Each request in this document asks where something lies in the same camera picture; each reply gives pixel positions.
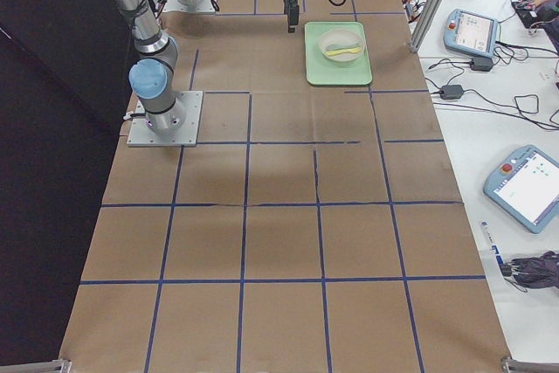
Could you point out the white round plate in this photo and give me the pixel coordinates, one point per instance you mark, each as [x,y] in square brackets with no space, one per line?
[341,37]

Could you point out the yellow plastic fork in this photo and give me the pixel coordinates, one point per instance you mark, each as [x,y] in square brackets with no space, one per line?
[352,50]

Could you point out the light green tray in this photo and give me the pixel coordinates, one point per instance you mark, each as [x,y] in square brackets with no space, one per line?
[321,72]

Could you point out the teach pendant with screen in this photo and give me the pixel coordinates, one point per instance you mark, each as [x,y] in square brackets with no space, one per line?
[470,33]

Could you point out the black power adapter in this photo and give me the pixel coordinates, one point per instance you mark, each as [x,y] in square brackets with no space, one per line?
[451,92]

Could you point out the dark folded umbrella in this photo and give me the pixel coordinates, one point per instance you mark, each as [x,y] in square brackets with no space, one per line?
[532,272]

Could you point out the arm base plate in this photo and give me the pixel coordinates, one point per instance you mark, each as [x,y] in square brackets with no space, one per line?
[178,127]
[199,7]

